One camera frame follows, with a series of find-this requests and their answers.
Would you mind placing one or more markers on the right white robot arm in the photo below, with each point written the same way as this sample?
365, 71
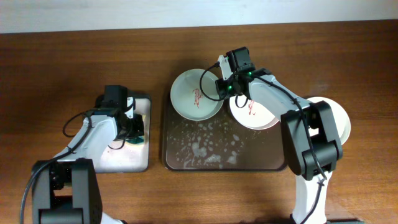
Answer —
310, 139

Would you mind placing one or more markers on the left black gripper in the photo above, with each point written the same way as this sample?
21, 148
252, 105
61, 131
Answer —
137, 121

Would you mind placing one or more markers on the dark brown serving tray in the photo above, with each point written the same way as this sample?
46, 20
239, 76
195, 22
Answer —
219, 144

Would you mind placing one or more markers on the pink white plate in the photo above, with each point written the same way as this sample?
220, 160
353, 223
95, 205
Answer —
251, 114

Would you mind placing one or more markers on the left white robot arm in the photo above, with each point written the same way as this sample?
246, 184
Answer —
64, 189

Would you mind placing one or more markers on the pale green plate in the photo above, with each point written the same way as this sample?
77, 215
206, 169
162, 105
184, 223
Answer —
187, 97

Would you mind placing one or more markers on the yellow green sponge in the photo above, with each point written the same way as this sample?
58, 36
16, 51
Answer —
136, 141

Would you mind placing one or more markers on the small white foam tray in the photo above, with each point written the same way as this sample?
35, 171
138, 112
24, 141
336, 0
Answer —
122, 157

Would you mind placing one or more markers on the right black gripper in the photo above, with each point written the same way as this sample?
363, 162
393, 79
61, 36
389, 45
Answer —
221, 85

